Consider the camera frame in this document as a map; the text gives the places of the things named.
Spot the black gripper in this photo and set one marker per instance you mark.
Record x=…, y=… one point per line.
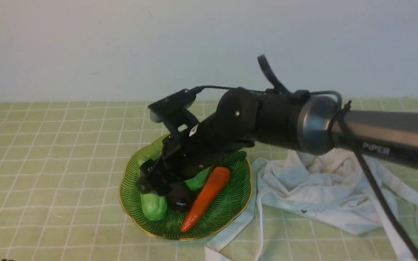
x=192, y=150

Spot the green toy cucumber from bag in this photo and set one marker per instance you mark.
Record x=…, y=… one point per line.
x=154, y=207

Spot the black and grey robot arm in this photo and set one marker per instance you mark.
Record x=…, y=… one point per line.
x=312, y=123

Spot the white cloth tote bag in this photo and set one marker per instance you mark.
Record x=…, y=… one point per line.
x=331, y=188

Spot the dark purple toy eggplant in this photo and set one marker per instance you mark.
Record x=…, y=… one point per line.
x=181, y=205

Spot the green toy cucumber on plate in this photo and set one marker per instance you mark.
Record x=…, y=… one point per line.
x=197, y=182

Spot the orange toy carrot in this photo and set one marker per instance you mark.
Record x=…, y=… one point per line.
x=207, y=195

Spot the green leaf-shaped glass plate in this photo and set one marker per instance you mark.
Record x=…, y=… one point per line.
x=169, y=227

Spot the green checkered tablecloth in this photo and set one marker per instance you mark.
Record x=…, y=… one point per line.
x=60, y=168

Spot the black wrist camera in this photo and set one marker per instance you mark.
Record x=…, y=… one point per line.
x=173, y=111

